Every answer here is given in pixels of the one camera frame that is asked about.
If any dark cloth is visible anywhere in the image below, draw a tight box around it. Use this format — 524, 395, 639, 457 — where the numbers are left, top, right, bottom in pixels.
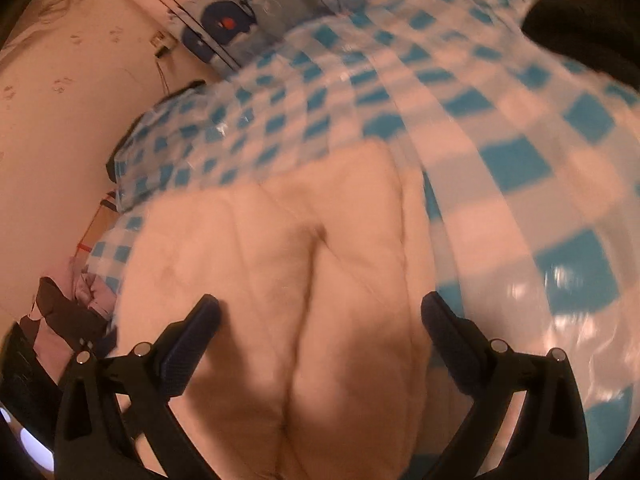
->
520, 0, 640, 88

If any striped cardboard box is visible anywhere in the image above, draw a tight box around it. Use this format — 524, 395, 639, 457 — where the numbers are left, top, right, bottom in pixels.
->
75, 189, 123, 263

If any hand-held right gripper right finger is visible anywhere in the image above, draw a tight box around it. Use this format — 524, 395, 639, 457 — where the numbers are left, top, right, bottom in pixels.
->
421, 293, 590, 480

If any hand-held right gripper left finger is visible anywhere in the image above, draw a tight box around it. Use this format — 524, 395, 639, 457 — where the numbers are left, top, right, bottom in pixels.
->
54, 294, 222, 480

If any blue white checkered bed sheet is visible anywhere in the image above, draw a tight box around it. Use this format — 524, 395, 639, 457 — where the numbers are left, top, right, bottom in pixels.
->
90, 0, 640, 480

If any beige quilted garment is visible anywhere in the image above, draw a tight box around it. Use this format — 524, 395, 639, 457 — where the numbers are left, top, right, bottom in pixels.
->
114, 139, 441, 480

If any blue printed blanket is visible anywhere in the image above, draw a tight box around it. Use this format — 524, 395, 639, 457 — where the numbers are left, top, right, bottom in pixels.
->
167, 0, 451, 73

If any blue white checkered pillow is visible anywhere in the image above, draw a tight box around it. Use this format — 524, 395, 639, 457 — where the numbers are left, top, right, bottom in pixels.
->
112, 60, 361, 213

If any wall socket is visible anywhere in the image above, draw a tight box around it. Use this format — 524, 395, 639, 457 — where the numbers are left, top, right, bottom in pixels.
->
151, 31, 177, 57

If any thin dark cable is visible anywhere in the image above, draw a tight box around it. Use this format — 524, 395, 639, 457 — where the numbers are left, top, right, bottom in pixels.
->
154, 54, 177, 97

